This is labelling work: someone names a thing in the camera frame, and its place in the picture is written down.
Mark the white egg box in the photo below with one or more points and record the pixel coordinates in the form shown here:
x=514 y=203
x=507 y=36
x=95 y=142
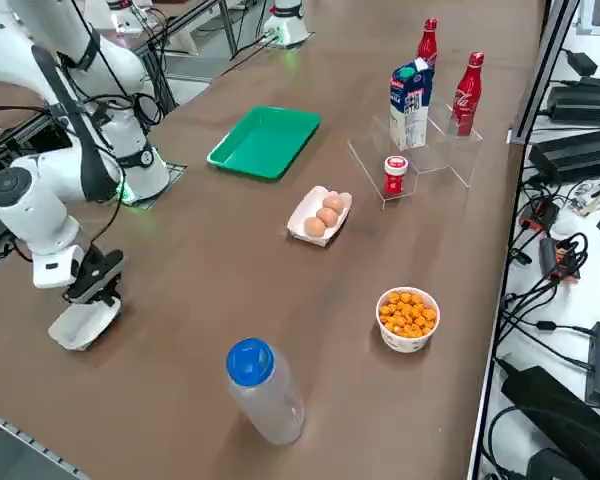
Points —
x=305 y=210

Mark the clear acrylic step shelf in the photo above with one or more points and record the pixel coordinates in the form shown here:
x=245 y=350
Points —
x=430 y=160

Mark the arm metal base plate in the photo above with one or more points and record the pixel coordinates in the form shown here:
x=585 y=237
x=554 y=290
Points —
x=305 y=40
x=175 y=172

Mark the brown egg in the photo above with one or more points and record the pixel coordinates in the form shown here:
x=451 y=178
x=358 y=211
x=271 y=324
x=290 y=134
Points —
x=335 y=202
x=327 y=215
x=315 y=226

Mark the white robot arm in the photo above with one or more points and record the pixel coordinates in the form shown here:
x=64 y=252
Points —
x=25 y=210
x=287 y=20

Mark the small black adapter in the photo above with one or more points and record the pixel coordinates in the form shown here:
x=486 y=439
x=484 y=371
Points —
x=582 y=62

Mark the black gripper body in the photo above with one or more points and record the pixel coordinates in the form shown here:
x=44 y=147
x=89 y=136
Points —
x=97 y=270

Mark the red cola bottle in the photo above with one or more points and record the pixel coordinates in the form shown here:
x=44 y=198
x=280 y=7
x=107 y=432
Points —
x=427 y=47
x=466 y=100

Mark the black power brick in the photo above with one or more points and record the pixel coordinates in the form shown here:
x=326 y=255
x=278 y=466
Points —
x=575 y=155
x=585 y=105

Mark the aluminium table edge rail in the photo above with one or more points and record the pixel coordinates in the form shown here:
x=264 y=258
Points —
x=20 y=440

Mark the small red-lidded jar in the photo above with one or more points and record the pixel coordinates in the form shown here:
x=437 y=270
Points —
x=396 y=175

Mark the orange black electronic device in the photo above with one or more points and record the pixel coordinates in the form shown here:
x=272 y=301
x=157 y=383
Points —
x=542 y=215
x=555 y=257

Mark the clear bottle with blue lid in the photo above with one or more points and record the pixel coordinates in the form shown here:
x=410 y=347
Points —
x=265 y=395

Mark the white cup of orange snacks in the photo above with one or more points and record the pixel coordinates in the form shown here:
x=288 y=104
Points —
x=407 y=320

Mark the green plastic tray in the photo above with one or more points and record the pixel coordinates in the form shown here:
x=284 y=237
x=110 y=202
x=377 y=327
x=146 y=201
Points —
x=262 y=142

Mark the aluminium frame profile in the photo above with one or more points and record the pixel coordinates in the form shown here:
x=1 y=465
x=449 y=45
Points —
x=542 y=75

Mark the large black case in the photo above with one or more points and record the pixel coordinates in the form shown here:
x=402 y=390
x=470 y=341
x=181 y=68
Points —
x=565 y=420

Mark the blue white milk carton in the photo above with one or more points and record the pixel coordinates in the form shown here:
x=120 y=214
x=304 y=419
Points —
x=410 y=110

